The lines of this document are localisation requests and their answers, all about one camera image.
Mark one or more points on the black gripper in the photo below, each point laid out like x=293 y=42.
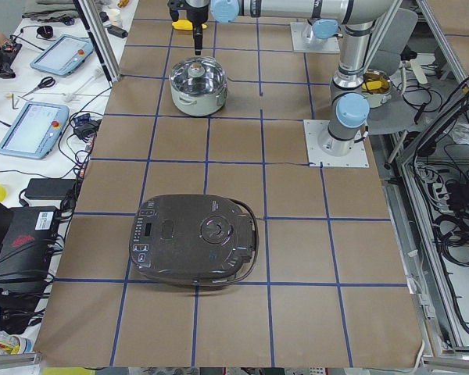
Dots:
x=197 y=16

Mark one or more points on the yellow toy corn cob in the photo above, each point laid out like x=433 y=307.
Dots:
x=184 y=25

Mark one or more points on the glass pot lid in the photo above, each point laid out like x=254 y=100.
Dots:
x=198 y=76

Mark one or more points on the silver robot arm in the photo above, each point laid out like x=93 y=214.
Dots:
x=316 y=35
x=356 y=18

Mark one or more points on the white pot with steel rim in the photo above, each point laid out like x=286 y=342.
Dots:
x=202 y=105

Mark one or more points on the white paper cup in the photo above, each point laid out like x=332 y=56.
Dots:
x=114 y=16

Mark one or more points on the blue teach pendant far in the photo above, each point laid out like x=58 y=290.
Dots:
x=64 y=56

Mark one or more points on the blue teach pendant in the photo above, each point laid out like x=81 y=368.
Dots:
x=35 y=131
x=64 y=56

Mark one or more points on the steel bowl on chair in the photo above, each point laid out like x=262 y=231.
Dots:
x=376 y=88

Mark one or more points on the blue teach pendant near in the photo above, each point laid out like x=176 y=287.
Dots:
x=35 y=131

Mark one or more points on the dark brown rice cooker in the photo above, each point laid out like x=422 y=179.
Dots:
x=196 y=240

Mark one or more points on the black power adapter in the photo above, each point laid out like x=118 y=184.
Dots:
x=46 y=189

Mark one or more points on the black laptop with red logo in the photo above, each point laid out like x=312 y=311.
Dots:
x=28 y=237

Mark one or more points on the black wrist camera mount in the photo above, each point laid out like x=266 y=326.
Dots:
x=175 y=6

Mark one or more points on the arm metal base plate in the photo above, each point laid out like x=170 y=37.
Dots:
x=304 y=40
x=325 y=151

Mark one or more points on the aluminium frame post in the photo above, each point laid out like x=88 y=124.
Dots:
x=90 y=18

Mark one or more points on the scissors with black handles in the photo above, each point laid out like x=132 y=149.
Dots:
x=45 y=82

